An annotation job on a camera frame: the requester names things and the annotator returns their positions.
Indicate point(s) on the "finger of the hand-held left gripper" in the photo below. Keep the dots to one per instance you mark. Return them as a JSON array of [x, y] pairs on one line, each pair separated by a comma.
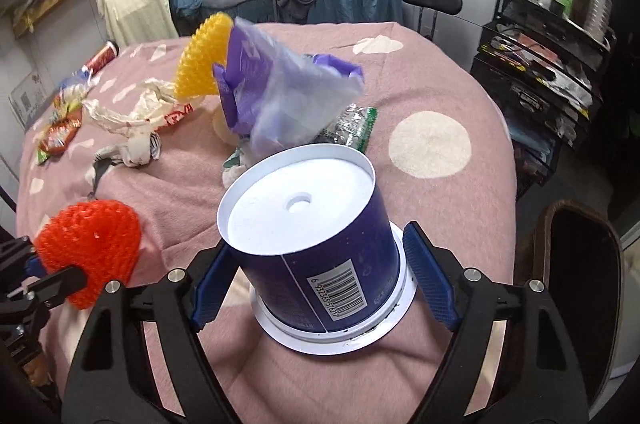
[[60, 286], [15, 248]]

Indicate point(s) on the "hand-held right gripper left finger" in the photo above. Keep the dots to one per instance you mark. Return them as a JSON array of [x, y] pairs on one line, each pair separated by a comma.
[[207, 291]]

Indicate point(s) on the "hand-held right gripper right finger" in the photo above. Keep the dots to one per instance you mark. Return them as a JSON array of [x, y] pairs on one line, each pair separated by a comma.
[[430, 279]]

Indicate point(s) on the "red mesh scrubber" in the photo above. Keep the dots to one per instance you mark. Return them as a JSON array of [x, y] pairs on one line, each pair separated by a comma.
[[95, 234]]

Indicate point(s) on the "blue upside-down plastic tub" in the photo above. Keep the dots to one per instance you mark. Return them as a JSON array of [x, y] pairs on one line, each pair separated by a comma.
[[350, 254]]

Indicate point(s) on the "brown trash bin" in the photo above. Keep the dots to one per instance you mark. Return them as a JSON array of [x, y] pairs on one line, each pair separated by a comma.
[[575, 254]]

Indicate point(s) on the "white striped wrapper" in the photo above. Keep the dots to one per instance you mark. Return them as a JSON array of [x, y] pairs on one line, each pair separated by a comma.
[[135, 152]]

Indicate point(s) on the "red snack packet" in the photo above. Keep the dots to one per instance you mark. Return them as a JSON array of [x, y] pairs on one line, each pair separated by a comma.
[[57, 139]]

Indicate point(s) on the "beige round object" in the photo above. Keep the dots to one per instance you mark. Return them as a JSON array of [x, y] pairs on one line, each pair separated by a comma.
[[220, 129]]

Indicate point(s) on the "colourful snack packet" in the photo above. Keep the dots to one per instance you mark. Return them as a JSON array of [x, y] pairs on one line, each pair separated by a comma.
[[75, 89]]

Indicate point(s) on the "clear green-edged wrapper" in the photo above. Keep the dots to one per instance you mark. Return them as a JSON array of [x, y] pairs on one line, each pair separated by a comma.
[[357, 124]]

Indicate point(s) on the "white red-printed plastic bag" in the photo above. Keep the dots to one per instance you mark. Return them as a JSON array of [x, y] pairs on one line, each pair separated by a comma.
[[150, 104]]

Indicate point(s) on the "pink dotted blanket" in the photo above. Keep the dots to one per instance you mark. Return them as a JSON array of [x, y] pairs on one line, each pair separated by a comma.
[[450, 79]]

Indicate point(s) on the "red can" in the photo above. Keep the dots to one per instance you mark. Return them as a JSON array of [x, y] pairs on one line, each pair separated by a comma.
[[102, 57]]

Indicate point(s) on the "purple plastic bag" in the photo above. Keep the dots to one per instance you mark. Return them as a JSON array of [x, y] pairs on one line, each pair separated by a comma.
[[290, 94]]

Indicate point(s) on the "black mesh drawer cart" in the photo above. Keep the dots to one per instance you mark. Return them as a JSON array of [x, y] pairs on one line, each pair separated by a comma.
[[550, 94]]

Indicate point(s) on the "yellow mesh scrubber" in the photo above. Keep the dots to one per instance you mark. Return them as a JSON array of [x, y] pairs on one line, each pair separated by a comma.
[[200, 59]]

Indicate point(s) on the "blue covered massage bed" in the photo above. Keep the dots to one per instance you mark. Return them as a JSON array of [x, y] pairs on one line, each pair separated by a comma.
[[350, 7]]

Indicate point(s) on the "brown bottle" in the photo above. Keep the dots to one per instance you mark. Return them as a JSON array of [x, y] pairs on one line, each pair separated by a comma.
[[580, 4]]

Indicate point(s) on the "clear bottle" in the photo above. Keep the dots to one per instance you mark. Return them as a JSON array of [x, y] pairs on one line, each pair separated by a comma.
[[597, 4]]

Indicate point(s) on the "white wall notice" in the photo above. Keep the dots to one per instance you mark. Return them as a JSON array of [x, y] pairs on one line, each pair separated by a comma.
[[27, 99]]

